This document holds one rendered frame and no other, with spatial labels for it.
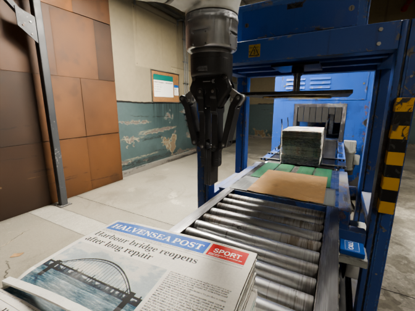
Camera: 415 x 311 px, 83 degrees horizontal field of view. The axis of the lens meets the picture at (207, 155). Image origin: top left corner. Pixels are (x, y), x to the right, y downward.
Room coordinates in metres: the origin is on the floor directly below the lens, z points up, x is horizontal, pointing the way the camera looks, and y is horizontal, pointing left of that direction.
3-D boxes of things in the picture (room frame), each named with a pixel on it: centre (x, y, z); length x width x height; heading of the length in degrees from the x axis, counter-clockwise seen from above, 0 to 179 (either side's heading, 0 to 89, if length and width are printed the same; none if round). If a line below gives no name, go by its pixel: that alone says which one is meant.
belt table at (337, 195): (1.41, -0.52, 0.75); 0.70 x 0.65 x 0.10; 151
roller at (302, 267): (0.69, -0.12, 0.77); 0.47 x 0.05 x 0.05; 61
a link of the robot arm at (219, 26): (0.44, -0.01, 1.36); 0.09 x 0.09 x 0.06
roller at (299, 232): (0.86, -0.21, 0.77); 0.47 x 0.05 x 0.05; 61
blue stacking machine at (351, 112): (3.76, -1.87, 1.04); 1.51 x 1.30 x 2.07; 151
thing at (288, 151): (1.91, -0.79, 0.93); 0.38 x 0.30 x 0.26; 151
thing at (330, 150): (2.40, -1.06, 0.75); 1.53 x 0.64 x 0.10; 151
